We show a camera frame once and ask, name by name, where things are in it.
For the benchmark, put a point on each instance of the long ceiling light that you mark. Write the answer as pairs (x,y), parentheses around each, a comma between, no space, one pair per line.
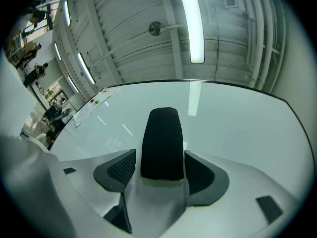
(194,23)
(67,12)
(86,68)
(72,84)
(57,51)

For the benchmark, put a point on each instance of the white paper sheet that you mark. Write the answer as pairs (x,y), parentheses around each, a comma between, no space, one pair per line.
(86,110)

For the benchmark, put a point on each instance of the black-framed whiteboard on stand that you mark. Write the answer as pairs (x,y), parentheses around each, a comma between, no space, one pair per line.
(223,123)

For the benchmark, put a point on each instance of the round metal ceiling disc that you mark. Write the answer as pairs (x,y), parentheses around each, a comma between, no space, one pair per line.
(155,28)

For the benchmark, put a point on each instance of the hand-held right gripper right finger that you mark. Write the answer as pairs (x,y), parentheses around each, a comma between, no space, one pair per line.
(235,207)

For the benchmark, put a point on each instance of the white ceiling pipe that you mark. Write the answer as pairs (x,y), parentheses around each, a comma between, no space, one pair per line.
(256,48)
(267,48)

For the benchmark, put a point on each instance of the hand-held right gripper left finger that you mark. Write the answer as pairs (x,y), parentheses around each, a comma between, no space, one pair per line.
(81,175)

